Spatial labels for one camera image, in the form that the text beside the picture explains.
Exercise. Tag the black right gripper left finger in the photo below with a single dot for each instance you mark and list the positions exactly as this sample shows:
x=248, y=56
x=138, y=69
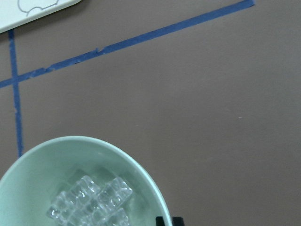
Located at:
x=159, y=221

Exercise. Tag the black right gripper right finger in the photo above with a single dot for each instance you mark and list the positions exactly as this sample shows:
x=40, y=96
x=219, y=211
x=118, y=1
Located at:
x=177, y=221

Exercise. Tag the mint green bowl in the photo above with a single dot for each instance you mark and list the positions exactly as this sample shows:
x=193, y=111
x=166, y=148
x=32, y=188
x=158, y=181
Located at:
x=31, y=183

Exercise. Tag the pile of clear ice cubes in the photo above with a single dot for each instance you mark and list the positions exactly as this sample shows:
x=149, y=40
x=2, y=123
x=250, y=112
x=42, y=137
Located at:
x=88, y=204

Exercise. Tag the cream bear tray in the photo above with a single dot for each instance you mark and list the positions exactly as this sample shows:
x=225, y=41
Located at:
x=14, y=13

